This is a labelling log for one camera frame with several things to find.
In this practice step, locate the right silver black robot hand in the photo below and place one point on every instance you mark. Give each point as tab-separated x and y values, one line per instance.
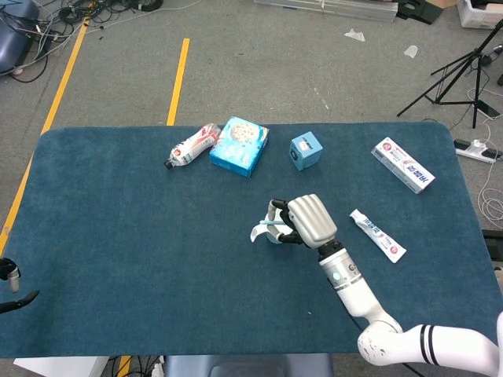
312	220

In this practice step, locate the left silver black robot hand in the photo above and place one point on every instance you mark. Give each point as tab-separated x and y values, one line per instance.
8	267

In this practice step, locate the white toothpaste tube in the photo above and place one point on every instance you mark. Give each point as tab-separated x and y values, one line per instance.
377	235

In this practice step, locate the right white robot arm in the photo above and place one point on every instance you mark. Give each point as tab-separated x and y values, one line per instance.
353	290

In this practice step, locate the white toothpaste carton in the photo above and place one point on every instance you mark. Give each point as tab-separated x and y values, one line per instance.
402	165

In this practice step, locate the small blue cube box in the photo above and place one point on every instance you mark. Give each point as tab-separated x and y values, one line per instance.
306	151

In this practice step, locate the blue cookie box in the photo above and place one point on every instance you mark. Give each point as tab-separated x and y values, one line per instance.
237	147

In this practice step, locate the white box under table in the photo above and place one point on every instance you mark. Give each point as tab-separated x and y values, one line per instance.
59	367

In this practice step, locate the blue table mat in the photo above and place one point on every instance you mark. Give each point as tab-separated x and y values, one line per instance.
137	235

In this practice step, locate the plastic bottle red white label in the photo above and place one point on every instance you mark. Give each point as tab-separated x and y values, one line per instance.
190	147

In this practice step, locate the white power strip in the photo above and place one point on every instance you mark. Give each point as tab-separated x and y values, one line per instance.
471	151

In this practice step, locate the white paper scrap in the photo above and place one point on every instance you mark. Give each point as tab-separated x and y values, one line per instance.
411	51
355	35

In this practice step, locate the black flat device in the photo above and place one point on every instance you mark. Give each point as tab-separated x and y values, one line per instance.
489	109

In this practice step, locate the black tripod stand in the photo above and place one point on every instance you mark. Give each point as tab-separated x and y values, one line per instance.
477	90

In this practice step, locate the dark blue machine base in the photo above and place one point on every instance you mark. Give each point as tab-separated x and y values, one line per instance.
12	39

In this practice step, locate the black foam piece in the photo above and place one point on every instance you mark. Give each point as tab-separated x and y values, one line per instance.
420	9

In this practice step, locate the flat brown cardboard piece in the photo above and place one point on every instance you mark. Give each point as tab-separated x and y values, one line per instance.
442	3

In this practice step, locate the white plastic bin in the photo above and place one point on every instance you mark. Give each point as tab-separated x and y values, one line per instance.
471	15

